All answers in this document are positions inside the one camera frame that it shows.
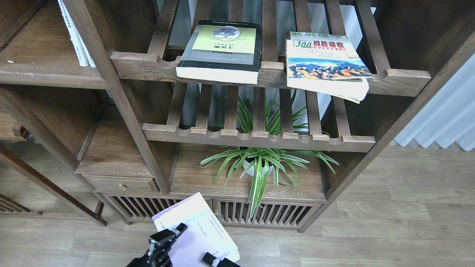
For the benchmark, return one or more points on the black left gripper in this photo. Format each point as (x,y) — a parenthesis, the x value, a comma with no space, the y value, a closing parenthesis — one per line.
(157,255)

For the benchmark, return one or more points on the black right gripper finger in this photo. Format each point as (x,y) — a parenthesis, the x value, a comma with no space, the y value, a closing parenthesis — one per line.
(212,261)

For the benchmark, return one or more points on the pale purple book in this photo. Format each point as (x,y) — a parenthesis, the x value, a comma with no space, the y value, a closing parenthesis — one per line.
(205,233)

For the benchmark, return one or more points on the white plant pot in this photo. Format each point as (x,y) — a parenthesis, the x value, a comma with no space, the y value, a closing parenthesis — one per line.
(249,167)

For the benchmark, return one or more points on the dark wooden bookshelf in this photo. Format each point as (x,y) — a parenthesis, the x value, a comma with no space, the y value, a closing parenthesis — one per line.
(132,120)

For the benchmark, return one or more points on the black and yellow book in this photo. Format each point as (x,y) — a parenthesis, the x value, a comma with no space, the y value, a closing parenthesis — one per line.
(222,51)

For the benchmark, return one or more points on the white book right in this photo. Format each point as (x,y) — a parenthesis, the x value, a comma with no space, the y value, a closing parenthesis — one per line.
(89,57)

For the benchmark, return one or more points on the white book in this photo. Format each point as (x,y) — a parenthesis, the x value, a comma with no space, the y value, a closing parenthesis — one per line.
(74,36)
(89,57)

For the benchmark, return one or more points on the white book left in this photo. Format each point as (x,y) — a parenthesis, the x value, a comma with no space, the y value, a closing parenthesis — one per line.
(74,36)

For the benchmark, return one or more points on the colourful 300 paperback book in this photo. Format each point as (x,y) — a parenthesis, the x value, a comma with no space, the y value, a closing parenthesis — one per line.
(326,64)

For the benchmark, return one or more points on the white curtain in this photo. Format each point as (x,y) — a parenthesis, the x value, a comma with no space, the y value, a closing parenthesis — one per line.
(449,117)

